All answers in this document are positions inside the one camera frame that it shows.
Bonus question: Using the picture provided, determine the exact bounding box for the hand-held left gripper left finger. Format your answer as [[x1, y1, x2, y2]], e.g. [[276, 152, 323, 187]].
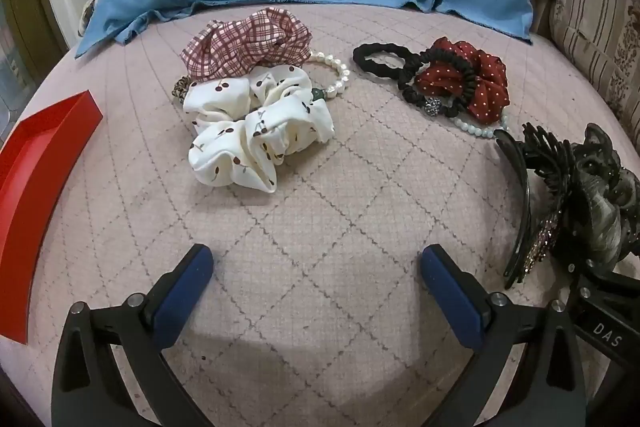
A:
[[50, 243, 216, 427]]

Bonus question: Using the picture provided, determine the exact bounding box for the dark flower hair clip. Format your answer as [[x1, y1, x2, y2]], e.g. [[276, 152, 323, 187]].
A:
[[547, 123, 640, 279]]

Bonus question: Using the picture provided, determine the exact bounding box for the black spiral hair tie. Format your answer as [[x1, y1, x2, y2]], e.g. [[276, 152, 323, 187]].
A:
[[400, 48, 482, 108]]

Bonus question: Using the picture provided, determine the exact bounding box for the black wavy hair tie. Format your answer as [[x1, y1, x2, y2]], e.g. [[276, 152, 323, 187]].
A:
[[352, 42, 426, 76]]

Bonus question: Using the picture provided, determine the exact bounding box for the pale green bead bracelet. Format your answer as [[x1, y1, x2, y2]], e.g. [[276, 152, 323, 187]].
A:
[[452, 114, 512, 140]]

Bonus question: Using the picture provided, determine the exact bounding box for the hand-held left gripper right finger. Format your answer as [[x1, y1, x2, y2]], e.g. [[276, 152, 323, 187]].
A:
[[420, 243, 588, 427]]

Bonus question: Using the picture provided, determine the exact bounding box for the striped beige cushion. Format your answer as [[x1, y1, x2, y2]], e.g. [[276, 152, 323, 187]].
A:
[[547, 0, 640, 135]]

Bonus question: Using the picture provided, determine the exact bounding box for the red polka dot scrunchie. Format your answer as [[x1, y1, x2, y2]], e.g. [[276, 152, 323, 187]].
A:
[[412, 37, 511, 125]]

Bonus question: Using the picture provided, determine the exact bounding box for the white pearl bracelet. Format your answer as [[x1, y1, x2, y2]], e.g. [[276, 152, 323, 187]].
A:
[[300, 49, 353, 102]]

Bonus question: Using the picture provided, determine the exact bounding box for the black rhinestone ball hair tie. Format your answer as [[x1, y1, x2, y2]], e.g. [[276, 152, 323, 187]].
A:
[[400, 82, 463, 118]]

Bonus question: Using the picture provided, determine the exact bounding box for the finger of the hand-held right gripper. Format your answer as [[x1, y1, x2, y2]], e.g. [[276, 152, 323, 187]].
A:
[[567, 261, 640, 354]]

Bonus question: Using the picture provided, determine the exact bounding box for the red plaid scrunchie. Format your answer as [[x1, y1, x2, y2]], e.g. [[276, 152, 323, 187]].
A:
[[180, 7, 313, 82]]

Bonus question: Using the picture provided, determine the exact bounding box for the brown bead bracelet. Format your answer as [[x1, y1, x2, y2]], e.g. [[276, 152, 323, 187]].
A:
[[172, 74, 197, 104]]

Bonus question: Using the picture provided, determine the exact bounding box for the black headband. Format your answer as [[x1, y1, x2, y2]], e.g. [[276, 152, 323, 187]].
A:
[[494, 122, 576, 291]]

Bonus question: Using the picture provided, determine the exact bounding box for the red tray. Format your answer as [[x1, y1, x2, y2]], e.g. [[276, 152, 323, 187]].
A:
[[0, 90, 103, 347]]

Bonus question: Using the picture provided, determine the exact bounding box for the white cherry print scrunchie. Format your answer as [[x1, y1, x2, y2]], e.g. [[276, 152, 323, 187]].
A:
[[182, 64, 335, 194]]

